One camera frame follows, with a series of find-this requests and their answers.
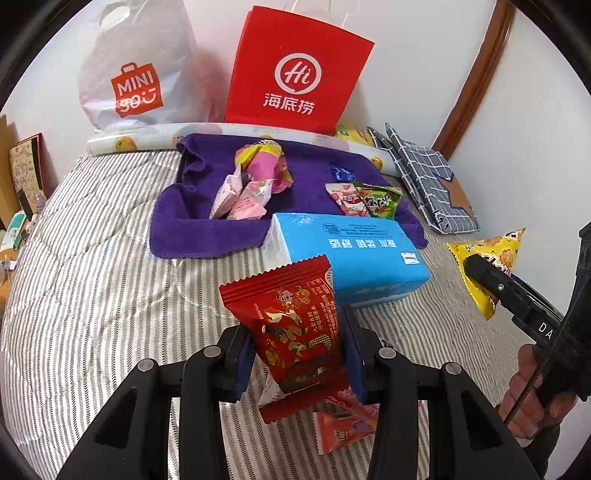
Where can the red paper bag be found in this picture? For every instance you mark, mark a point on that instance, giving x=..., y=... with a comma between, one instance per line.
x=258, y=55

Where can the purple towel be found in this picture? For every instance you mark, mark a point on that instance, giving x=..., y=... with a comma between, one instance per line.
x=194, y=230

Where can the fruit print paper roll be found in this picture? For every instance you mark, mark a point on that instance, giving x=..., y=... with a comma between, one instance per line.
x=138, y=138

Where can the teal and white box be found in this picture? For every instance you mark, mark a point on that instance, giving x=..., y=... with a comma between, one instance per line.
x=14, y=226

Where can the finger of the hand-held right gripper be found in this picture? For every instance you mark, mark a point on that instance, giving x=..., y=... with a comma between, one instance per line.
x=535, y=297
x=494, y=281

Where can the yellow triangular snack packet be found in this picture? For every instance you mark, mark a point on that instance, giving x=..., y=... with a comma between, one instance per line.
x=494, y=249

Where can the person's right forearm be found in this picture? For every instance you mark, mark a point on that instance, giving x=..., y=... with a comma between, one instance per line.
x=563, y=452

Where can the person's right hand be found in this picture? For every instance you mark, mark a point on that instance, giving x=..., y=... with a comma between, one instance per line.
x=521, y=392

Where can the white and red snack packet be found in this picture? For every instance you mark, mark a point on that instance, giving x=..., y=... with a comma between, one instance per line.
x=346, y=199

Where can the blue tissue pack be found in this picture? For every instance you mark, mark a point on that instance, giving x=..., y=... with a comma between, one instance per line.
x=360, y=244

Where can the pink and yellow snack bag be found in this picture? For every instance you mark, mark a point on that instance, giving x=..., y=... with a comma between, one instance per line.
x=270, y=168

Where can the white plastic shopping bag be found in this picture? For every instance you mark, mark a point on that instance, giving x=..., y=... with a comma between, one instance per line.
x=138, y=46

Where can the green snack packet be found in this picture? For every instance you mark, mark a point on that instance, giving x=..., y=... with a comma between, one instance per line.
x=381, y=203

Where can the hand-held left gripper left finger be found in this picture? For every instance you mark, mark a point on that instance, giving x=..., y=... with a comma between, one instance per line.
x=242, y=374

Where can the brown wooden door frame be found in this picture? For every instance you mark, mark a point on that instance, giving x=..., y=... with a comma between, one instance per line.
x=485, y=69

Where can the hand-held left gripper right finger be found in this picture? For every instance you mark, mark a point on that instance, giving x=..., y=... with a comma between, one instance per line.
x=355, y=360

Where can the pink snack packet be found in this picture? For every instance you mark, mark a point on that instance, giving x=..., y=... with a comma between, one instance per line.
x=251, y=205
x=228, y=191

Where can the illustrated cover book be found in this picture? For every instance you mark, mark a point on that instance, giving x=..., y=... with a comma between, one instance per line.
x=27, y=175

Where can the small plaid fabric storage box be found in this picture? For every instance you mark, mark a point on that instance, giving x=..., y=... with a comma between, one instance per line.
x=378, y=138

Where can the orange red snack packet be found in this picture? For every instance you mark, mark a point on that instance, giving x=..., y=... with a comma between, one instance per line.
x=341, y=424

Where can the small blue candy packet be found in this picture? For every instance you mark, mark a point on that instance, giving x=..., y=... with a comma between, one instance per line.
x=342, y=173

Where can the large plaid fabric storage box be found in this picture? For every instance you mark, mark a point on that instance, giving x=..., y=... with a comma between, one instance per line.
x=429, y=184

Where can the striped grey quilt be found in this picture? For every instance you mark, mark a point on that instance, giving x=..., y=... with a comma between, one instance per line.
x=92, y=277

